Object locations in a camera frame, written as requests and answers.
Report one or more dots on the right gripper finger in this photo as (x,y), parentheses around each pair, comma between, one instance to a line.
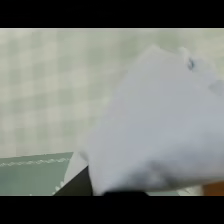
(77,185)

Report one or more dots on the white garment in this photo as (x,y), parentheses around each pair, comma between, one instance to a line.
(160,126)

